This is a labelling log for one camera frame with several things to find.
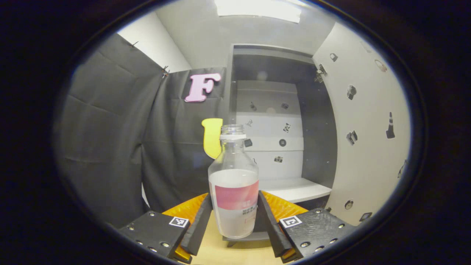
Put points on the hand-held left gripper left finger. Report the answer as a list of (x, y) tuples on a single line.
[(200, 228)]

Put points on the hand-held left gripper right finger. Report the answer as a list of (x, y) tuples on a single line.
[(270, 228)]

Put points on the clear bottle with pink label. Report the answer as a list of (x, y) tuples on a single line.
[(233, 184)]

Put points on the grey cabinet door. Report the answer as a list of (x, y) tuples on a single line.
[(368, 158)]

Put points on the white cabinet shelf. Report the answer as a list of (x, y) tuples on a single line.
[(294, 189)]

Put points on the grey cabinet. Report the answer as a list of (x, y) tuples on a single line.
[(316, 140)]

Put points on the black backdrop cloth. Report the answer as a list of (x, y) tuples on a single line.
[(110, 140)]

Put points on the ceiling light panel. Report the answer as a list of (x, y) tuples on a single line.
[(257, 10)]

